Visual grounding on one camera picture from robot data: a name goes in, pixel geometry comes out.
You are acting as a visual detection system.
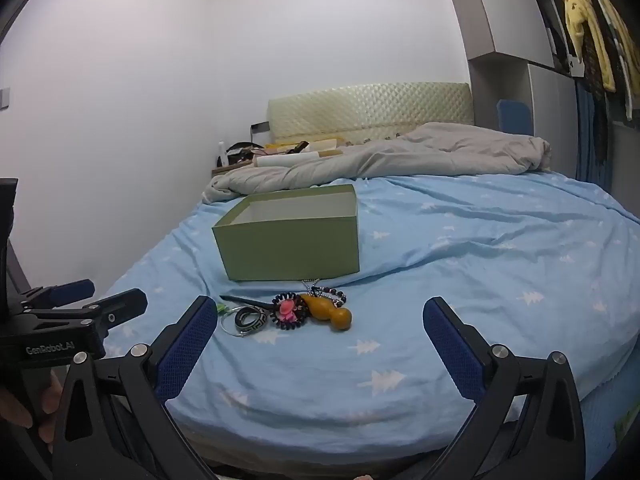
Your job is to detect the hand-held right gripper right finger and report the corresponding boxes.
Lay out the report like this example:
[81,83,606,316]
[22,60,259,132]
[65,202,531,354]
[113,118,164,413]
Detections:
[422,296,586,480]

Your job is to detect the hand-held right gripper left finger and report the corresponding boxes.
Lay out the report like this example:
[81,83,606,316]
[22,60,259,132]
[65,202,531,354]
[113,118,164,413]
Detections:
[52,295,219,480]

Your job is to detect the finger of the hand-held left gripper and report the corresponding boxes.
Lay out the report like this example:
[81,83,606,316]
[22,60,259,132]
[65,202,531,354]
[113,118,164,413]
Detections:
[10,279,96,314]
[20,288,149,347]

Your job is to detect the thin silver bangle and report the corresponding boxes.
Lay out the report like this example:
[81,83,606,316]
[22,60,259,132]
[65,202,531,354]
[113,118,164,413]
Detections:
[218,310,252,339]

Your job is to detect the black patterned bangle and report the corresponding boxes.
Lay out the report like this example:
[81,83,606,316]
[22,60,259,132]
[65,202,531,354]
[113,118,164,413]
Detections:
[235,308,271,336]

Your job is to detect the black spiral hair tie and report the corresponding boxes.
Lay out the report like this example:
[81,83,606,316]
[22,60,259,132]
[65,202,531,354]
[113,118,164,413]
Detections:
[271,292,312,331]

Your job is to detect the wooden gourd ornament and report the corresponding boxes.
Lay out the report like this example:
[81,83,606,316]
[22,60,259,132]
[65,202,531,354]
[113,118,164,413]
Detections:
[299,295,353,334]

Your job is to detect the white cardboard box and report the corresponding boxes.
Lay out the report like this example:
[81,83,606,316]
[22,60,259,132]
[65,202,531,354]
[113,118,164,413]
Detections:
[212,184,361,282]

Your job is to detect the person's left hand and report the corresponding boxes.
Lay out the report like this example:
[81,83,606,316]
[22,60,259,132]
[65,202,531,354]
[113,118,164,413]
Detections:
[0,370,64,442]

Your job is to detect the black hair clip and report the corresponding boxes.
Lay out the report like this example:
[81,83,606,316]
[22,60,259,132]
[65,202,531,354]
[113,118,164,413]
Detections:
[219,295,276,311]

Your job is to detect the blue tree-print bed sheet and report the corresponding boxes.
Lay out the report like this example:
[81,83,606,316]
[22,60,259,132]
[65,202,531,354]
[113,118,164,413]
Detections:
[99,172,640,453]

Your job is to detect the wooden bedside table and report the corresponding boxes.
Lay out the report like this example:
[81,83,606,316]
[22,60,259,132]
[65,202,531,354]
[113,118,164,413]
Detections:
[210,161,257,179]

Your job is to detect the round black device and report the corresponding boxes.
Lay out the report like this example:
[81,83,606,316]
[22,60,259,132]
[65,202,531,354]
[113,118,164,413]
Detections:
[226,142,266,166]

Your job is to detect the grey duvet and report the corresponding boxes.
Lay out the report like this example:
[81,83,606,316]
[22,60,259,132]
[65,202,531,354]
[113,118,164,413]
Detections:
[201,122,552,205]

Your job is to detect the white rolled pillow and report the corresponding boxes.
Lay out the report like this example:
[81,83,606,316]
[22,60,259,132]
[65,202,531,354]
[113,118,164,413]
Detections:
[254,150,322,169]

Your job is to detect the blue chair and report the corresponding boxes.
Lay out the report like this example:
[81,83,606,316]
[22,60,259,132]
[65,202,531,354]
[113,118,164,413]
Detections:
[496,99,534,136]

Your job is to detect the blue hanging cloth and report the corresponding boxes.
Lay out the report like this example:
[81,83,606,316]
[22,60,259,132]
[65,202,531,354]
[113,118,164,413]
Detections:
[574,80,614,192]

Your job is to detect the cream quilted headboard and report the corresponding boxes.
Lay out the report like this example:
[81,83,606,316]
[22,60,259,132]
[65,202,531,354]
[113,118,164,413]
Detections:
[266,82,475,146]

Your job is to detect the dark hanging clothes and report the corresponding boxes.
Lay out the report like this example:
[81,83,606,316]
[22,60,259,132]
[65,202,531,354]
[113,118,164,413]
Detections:
[542,0,640,166]

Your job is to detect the white wardrobe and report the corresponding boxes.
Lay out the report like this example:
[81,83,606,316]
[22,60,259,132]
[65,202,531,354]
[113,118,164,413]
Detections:
[441,0,581,181]

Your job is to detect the yellow hanging garment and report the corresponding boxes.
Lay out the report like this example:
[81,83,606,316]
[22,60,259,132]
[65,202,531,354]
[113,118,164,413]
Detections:
[563,0,640,122]

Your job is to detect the beaded bracelet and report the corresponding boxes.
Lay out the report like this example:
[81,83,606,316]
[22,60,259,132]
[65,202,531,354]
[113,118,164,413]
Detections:
[312,286,348,309]

